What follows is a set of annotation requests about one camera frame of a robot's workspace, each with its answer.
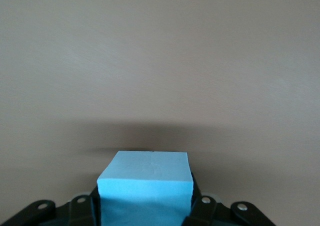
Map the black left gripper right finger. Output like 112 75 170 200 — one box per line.
183 172 276 226

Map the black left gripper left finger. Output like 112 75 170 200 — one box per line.
0 185 101 226

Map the light blue foam block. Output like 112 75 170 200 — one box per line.
96 150 195 226

